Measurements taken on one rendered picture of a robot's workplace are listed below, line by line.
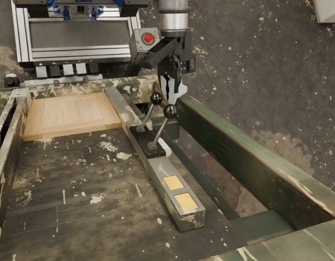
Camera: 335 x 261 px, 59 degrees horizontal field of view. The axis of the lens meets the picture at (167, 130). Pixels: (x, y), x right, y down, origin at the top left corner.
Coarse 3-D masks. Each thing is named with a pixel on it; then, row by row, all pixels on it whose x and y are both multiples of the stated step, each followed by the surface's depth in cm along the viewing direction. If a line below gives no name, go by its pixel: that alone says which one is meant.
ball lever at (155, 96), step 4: (156, 92) 83; (152, 96) 83; (156, 96) 82; (160, 96) 83; (152, 100) 83; (156, 100) 82; (160, 100) 83; (152, 104) 84; (156, 104) 83; (152, 108) 84; (148, 112) 85; (148, 116) 85; (144, 120) 85; (144, 124) 85; (136, 128) 86; (140, 128) 85
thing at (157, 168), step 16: (112, 96) 122; (128, 112) 103; (128, 128) 91; (144, 160) 75; (160, 160) 72; (160, 176) 65; (176, 176) 65; (160, 192) 64; (176, 192) 59; (192, 192) 59; (176, 208) 55; (176, 224) 56; (192, 224) 55
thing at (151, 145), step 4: (172, 104) 73; (164, 108) 73; (168, 108) 72; (172, 108) 72; (176, 108) 73; (164, 112) 73; (168, 112) 72; (172, 112) 72; (176, 112) 73; (168, 116) 72; (172, 116) 72; (176, 116) 74; (164, 120) 74; (168, 120) 74; (164, 124) 74; (160, 128) 74; (160, 132) 74; (156, 136) 75; (156, 140) 75; (148, 144) 76; (152, 144) 75; (148, 148) 75; (152, 148) 74; (156, 148) 75
